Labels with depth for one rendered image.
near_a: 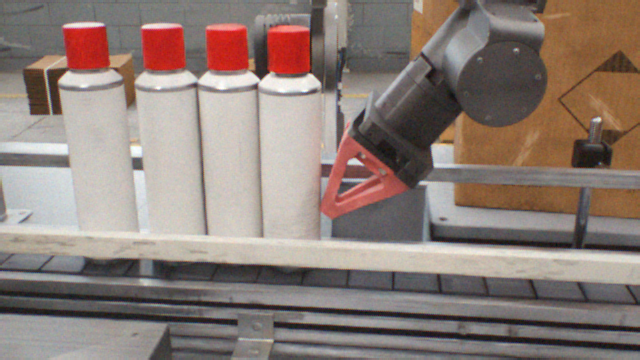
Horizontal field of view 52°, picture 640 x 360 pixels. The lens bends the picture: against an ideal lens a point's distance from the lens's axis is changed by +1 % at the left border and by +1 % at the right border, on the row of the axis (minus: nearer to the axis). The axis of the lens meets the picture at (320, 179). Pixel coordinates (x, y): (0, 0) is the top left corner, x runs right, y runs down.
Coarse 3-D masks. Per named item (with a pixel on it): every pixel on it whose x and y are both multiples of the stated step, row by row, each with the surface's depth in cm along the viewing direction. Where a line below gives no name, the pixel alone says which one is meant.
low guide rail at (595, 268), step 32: (96, 256) 56; (128, 256) 55; (160, 256) 55; (192, 256) 55; (224, 256) 54; (256, 256) 54; (288, 256) 54; (320, 256) 53; (352, 256) 53; (384, 256) 53; (416, 256) 53; (448, 256) 52; (480, 256) 52; (512, 256) 52; (544, 256) 52; (576, 256) 52; (608, 256) 52
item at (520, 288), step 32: (0, 256) 59; (32, 256) 59; (64, 256) 59; (352, 288) 54; (384, 288) 54; (416, 288) 54; (448, 288) 54; (480, 288) 54; (512, 288) 54; (544, 288) 54; (576, 288) 54; (608, 288) 54
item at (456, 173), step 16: (0, 160) 62; (16, 160) 61; (32, 160) 61; (48, 160) 61; (64, 160) 61; (352, 176) 58; (368, 176) 58; (432, 176) 58; (448, 176) 57; (464, 176) 57; (480, 176) 57; (496, 176) 57; (512, 176) 57; (528, 176) 57; (544, 176) 57; (560, 176) 56; (576, 176) 56; (592, 176) 56; (608, 176) 56; (624, 176) 56
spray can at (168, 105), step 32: (160, 32) 51; (160, 64) 52; (160, 96) 52; (192, 96) 53; (160, 128) 53; (192, 128) 54; (160, 160) 54; (192, 160) 55; (160, 192) 55; (192, 192) 56; (160, 224) 56; (192, 224) 56
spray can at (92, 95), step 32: (64, 32) 52; (96, 32) 52; (96, 64) 53; (64, 96) 53; (96, 96) 53; (96, 128) 53; (96, 160) 54; (128, 160) 56; (96, 192) 55; (128, 192) 57; (96, 224) 56; (128, 224) 58
